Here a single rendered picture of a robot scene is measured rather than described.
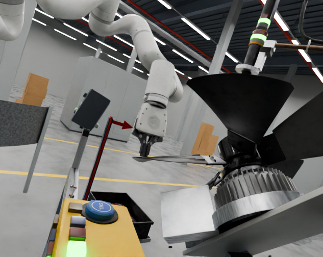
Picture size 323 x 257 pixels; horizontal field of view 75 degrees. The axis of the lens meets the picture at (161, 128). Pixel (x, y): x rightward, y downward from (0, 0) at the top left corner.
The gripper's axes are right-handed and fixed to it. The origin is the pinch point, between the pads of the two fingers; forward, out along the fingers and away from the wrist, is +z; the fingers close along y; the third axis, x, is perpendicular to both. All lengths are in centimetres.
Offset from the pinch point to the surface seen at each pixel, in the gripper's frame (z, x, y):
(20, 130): -8, 163, -63
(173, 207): 15.0, -8.5, 9.5
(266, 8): -47, -26, 19
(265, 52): -33.7, -25.1, 20.9
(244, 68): -28.5, -21.6, 17.3
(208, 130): -223, 651, 494
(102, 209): 13.2, -33.7, -16.2
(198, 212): 14.6, -13.6, 14.5
